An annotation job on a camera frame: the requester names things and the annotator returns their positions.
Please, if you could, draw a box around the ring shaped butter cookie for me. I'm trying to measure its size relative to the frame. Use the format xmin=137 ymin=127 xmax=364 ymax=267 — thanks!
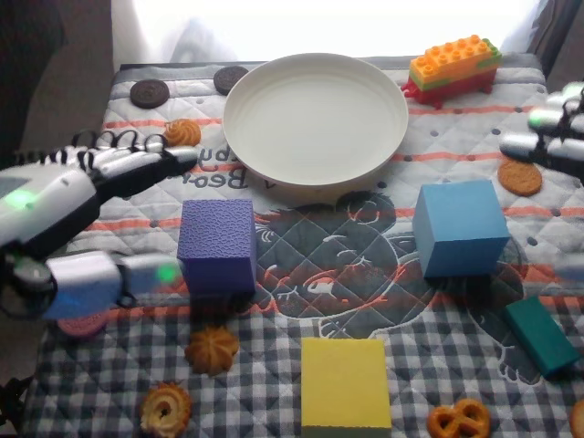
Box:
xmin=140 ymin=381 xmax=193 ymax=434

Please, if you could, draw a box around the dark green rectangular block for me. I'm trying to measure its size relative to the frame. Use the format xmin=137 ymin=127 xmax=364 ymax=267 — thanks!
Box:
xmin=504 ymin=296 xmax=580 ymax=379

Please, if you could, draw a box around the pretzel shaped cookie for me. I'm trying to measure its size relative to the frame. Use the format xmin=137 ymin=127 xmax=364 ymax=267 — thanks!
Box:
xmin=427 ymin=399 xmax=492 ymax=438

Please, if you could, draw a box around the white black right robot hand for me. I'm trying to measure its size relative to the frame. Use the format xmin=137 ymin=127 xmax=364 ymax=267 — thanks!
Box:
xmin=499 ymin=81 xmax=584 ymax=284

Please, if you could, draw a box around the tan cookie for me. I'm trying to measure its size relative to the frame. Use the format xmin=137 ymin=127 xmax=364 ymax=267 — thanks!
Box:
xmin=569 ymin=399 xmax=584 ymax=438

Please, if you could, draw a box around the white round plate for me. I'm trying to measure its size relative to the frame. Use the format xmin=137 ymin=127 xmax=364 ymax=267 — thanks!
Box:
xmin=222 ymin=53 xmax=410 ymax=188

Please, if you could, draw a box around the round tan biscuit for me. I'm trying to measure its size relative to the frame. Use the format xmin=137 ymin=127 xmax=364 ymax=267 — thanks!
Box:
xmin=496 ymin=158 xmax=543 ymax=197

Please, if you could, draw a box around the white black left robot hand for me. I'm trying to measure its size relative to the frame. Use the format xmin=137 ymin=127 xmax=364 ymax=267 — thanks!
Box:
xmin=0 ymin=130 xmax=200 ymax=323

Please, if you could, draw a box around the purple textured cube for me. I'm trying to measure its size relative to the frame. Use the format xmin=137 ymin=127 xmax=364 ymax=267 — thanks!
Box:
xmin=176 ymin=198 xmax=257 ymax=297

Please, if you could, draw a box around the grey quilt with bear print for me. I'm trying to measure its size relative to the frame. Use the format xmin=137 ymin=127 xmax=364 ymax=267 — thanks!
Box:
xmin=22 ymin=54 xmax=584 ymax=438

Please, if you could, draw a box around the pink sandwich cookie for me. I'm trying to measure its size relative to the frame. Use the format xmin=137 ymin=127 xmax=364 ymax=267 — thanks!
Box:
xmin=57 ymin=314 xmax=109 ymax=339

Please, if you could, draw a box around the blue cube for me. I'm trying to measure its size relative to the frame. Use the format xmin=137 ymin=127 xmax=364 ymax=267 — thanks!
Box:
xmin=412 ymin=179 xmax=511 ymax=279

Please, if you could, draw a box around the golden swirl butter cookie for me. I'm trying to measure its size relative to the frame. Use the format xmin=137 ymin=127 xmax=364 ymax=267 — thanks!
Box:
xmin=163 ymin=118 xmax=202 ymax=148
xmin=185 ymin=324 xmax=241 ymax=376

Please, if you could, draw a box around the yellow foam block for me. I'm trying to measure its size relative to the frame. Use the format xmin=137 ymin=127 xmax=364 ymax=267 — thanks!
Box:
xmin=300 ymin=338 xmax=392 ymax=438

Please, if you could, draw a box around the orange green red brick toy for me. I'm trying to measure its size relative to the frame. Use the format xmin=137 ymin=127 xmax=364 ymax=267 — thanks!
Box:
xmin=401 ymin=34 xmax=503 ymax=109

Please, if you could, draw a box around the dark chocolate sandwich cookie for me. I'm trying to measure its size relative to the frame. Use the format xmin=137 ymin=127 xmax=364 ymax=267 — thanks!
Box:
xmin=130 ymin=79 xmax=171 ymax=110
xmin=214 ymin=65 xmax=250 ymax=96

